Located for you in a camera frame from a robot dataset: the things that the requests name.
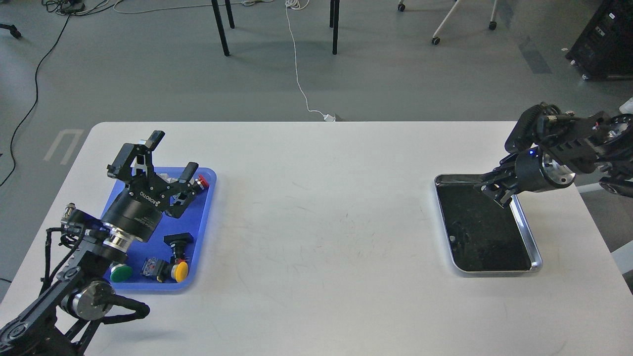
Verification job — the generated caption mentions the white charging cable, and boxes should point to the white charging cable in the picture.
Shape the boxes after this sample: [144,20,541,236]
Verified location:
[285,0,336,121]

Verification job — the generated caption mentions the silver metal tray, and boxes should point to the silver metal tray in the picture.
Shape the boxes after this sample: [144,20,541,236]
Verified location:
[434,174,543,277]

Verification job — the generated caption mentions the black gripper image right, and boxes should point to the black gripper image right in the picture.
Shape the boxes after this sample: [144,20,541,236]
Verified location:
[474,148,577,208]

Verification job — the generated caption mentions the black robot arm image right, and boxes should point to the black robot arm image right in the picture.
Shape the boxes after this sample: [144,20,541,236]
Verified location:
[475,103,633,207]

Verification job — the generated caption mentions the blue plastic tray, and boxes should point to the blue plastic tray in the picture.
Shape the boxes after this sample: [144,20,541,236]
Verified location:
[112,168,217,294]

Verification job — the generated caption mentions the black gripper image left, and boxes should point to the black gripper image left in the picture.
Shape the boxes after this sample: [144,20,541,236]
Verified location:
[101,130,199,242]

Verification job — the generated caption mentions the white rolling chair base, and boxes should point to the white rolling chair base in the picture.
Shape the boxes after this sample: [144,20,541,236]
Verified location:
[429,0,500,47]

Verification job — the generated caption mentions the green push button switch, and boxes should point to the green push button switch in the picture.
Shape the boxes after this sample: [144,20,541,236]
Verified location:
[109,264,133,282]

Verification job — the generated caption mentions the blue contact block switch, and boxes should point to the blue contact block switch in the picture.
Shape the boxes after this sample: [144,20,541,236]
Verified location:
[140,258,161,279]

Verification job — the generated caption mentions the black table legs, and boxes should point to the black table legs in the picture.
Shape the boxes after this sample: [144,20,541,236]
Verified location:
[211,0,341,56]

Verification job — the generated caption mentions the black equipment case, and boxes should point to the black equipment case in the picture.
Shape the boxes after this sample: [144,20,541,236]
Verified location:
[565,0,633,81]

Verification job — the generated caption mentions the red push button switch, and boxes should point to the red push button switch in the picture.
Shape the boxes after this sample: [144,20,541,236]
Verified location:
[191,174,209,192]

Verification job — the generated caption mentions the black floor cable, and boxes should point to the black floor cable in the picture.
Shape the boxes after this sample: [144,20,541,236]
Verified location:
[0,0,114,187]

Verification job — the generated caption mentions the black push button switch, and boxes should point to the black push button switch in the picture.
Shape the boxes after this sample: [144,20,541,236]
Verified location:
[163,232,194,264]

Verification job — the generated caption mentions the yellow push button switch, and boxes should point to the yellow push button switch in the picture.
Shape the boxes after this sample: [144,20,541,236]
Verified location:
[155,260,188,282]

